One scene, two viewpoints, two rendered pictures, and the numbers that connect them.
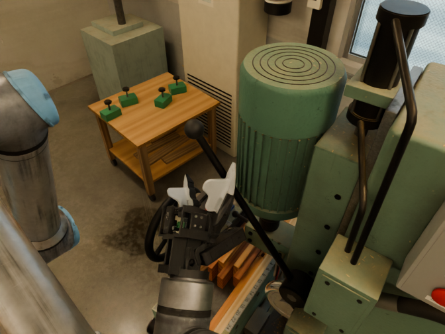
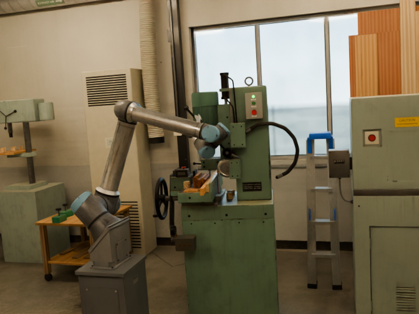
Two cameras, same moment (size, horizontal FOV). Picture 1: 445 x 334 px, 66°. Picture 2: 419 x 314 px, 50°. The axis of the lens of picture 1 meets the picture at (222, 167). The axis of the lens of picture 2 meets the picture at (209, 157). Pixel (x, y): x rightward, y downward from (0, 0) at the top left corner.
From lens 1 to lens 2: 2.48 m
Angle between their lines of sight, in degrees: 44
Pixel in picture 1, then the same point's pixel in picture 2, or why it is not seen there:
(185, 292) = not seen: hidden behind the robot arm
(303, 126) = (212, 101)
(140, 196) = not seen: hidden behind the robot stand
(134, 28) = (42, 184)
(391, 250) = (243, 119)
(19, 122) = not seen: hidden behind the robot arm
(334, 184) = (225, 113)
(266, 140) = (204, 108)
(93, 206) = (49, 299)
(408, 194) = (239, 100)
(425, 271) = (248, 108)
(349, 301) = (239, 128)
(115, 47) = (37, 193)
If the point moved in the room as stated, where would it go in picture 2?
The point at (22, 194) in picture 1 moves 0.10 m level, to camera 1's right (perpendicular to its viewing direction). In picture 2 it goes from (124, 148) to (140, 147)
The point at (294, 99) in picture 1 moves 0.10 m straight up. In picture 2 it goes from (209, 93) to (208, 77)
